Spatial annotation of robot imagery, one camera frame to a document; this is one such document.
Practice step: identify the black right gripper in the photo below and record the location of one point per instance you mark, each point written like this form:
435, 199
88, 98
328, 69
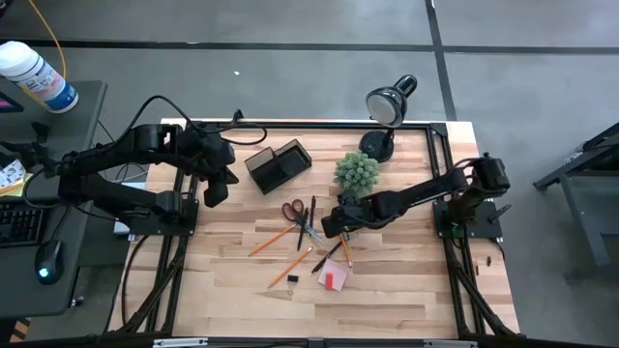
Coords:
338, 220

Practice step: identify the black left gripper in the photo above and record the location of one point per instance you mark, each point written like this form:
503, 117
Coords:
215, 150

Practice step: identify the orange pencil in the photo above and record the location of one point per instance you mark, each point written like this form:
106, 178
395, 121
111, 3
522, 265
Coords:
271, 240
290, 267
346, 251

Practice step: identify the pink sticky note pad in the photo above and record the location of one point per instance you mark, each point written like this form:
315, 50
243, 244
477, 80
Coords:
338, 270

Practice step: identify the red eraser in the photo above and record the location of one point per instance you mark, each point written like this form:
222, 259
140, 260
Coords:
329, 281

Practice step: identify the black binder clip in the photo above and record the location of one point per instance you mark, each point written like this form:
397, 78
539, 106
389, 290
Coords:
292, 279

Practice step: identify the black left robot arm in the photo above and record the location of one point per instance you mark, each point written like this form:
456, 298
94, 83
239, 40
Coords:
111, 157

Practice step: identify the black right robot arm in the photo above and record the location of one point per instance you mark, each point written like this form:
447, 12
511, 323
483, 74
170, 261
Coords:
416, 193

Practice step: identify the black mesh desk organizer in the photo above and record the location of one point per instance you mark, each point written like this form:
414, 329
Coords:
290, 162

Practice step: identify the green artificial potted plant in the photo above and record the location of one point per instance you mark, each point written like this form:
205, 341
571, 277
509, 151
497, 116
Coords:
356, 173

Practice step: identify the black desk lamp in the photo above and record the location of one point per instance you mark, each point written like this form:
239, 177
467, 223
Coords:
387, 104

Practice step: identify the black side desk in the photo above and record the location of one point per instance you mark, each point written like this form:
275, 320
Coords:
72, 135

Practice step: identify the black computer mouse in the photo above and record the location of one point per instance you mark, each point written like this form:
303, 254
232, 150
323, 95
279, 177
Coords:
49, 261

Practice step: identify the yellow sticky notes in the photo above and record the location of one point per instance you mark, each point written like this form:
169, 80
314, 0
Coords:
19, 189

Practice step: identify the black keyboard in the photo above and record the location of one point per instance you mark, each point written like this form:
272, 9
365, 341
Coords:
19, 224

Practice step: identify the white wipes canister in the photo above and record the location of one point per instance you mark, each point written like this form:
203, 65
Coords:
38, 77

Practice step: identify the white sticker sheet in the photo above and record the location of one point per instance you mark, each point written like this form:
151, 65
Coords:
10, 174

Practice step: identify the screen with pink picture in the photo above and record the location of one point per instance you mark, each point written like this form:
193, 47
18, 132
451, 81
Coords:
7, 103

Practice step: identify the grey metal table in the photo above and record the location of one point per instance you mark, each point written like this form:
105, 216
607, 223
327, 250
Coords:
587, 237

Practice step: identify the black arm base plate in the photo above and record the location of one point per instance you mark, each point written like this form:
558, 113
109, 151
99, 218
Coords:
483, 227
188, 227

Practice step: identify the black aluminium table frame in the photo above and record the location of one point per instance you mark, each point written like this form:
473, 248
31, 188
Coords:
314, 124

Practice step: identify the silver metal bracket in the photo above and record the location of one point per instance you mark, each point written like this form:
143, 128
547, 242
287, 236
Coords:
180, 342
450, 343

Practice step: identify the black monitor mount clamp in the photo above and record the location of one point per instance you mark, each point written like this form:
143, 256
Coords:
36, 154

